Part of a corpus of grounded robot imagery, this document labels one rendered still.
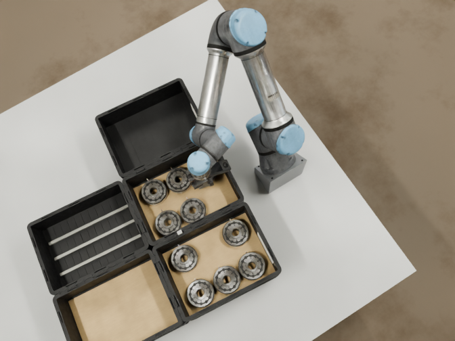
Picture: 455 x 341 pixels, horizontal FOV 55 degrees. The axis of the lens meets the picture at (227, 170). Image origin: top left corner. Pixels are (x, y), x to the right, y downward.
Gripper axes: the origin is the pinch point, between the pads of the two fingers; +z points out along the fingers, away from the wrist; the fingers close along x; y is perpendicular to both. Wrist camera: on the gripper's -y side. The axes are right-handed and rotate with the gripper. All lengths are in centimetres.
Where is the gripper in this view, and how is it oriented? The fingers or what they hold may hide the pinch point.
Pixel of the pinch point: (208, 177)
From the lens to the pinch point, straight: 179.3
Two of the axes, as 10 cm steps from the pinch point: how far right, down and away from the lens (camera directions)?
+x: 4.5, 8.8, -1.7
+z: 0.0, 1.9, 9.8
